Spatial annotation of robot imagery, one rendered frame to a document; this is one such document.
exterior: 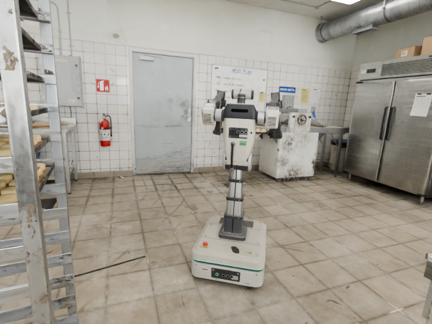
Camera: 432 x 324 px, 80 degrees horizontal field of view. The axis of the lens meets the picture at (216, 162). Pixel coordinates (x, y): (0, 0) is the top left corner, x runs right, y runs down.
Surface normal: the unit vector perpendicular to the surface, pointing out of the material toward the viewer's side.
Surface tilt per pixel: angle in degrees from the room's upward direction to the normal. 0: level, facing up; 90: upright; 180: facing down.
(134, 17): 90
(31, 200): 90
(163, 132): 90
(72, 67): 90
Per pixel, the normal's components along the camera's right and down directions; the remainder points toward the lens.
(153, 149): 0.35, 0.22
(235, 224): -0.20, 0.21
